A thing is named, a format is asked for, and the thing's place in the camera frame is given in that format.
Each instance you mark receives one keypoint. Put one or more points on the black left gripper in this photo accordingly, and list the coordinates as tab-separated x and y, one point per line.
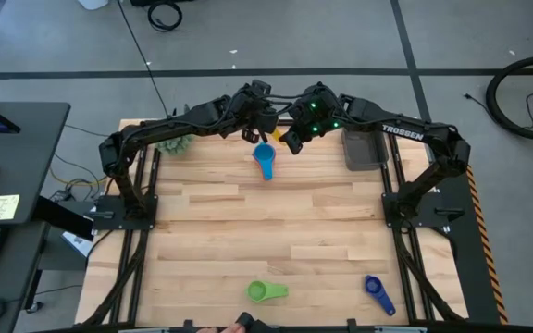
257	115

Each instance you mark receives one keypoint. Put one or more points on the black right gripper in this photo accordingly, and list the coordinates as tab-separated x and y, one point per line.
315	115

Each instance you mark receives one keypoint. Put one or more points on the light blue measuring cup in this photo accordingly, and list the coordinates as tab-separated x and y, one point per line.
264	157

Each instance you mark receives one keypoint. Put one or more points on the green measuring cup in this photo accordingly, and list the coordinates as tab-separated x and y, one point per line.
257	291

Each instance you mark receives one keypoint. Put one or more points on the dark blue measuring cup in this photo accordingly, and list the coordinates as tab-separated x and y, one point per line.
374	284

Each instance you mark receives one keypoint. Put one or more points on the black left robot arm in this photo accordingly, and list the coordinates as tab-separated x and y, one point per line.
178	122

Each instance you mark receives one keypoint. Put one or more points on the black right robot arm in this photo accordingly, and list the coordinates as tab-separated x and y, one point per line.
405	131

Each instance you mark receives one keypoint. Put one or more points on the grey plastic basket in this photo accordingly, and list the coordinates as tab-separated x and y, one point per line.
363	150

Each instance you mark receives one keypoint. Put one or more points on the green potted artificial plant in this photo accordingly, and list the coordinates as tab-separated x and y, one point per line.
174	145

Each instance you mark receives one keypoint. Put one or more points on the black table clamp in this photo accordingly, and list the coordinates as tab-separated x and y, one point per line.
352	324
188	325

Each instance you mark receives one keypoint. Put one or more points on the person's hand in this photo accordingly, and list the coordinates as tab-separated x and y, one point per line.
229	329

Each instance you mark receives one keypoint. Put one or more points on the large black hoop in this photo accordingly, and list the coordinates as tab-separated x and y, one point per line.
489	97

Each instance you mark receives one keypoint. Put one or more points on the black panel with hazard stripe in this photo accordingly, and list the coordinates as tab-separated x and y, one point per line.
465	259

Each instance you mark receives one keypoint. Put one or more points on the white printed paper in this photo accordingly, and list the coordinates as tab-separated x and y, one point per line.
79	245

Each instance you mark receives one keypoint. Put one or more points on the black box under desk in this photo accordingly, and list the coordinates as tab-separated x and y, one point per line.
63	217

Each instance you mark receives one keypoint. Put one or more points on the black desk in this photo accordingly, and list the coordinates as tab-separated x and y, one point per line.
16	277
26	152

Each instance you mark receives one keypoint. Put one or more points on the yellow sticky note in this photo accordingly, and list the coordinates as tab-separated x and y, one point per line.
3	208

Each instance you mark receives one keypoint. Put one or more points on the black aluminium table frame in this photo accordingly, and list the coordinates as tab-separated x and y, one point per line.
155	178

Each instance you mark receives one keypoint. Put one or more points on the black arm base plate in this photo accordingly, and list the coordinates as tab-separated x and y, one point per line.
146	222
433	203

